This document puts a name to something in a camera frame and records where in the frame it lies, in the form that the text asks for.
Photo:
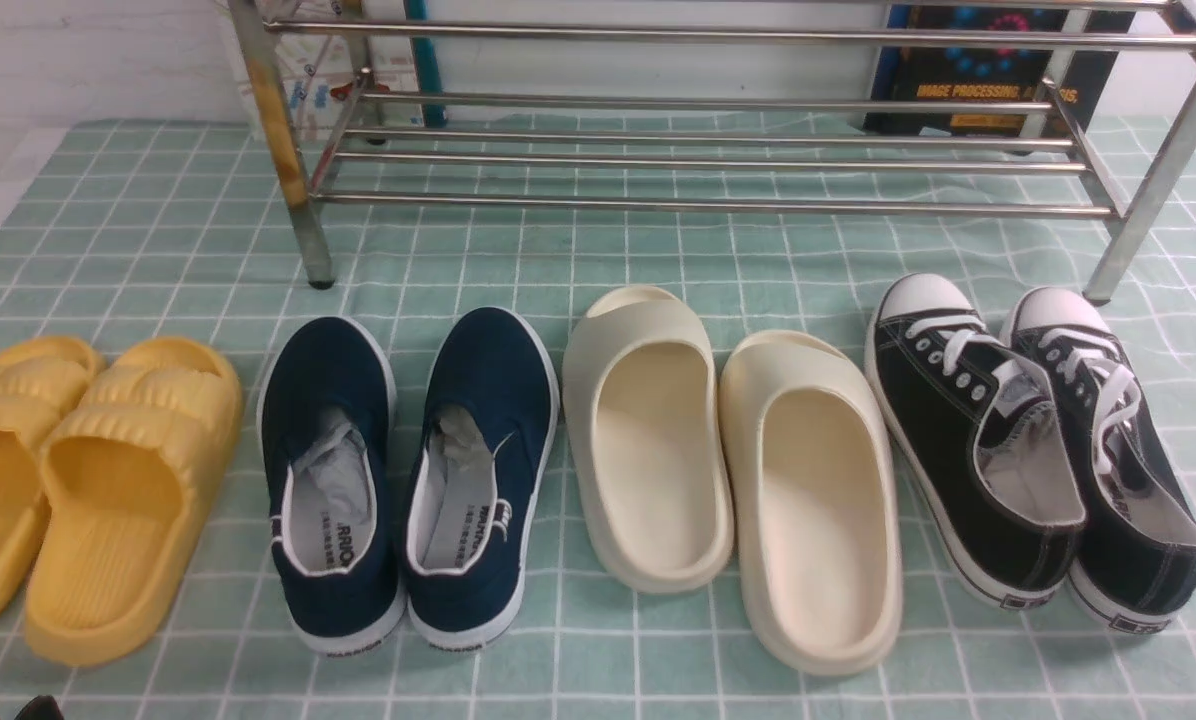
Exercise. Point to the navy slip-on shoe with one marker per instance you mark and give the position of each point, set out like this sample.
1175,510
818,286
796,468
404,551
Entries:
325,411
487,430

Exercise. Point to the teal pole behind rack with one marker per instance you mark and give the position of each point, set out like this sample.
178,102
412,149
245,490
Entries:
426,68

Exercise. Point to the metal shoe rack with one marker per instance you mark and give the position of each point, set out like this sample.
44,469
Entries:
306,190

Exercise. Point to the left cream slide slipper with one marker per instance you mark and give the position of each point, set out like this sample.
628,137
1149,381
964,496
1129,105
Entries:
640,397

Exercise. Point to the cream slide slipper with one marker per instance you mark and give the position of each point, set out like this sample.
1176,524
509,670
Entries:
640,397
815,502

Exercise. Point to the right cream slide slipper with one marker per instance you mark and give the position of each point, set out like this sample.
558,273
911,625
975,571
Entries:
815,502

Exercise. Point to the colourful map poster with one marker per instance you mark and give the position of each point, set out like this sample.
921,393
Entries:
318,70

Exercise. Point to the left black canvas sneaker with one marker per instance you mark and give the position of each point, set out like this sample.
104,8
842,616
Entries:
979,426

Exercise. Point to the black canvas sneaker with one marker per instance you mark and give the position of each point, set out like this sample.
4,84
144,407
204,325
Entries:
1135,567
979,426

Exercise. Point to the right yellow slide slipper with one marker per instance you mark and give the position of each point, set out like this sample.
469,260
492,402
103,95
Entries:
131,474

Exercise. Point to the yellow slide slipper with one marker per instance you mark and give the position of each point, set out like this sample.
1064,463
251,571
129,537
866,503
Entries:
41,381
131,474

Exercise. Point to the green checkered cloth mat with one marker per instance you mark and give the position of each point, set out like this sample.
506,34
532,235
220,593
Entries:
134,229

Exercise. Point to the dark image processing book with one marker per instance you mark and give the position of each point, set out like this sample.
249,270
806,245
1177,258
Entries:
959,74

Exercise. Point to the right black canvas sneaker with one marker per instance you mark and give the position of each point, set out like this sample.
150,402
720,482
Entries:
1135,567

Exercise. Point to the left yellow slide slipper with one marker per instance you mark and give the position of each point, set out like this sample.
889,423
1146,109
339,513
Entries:
41,381

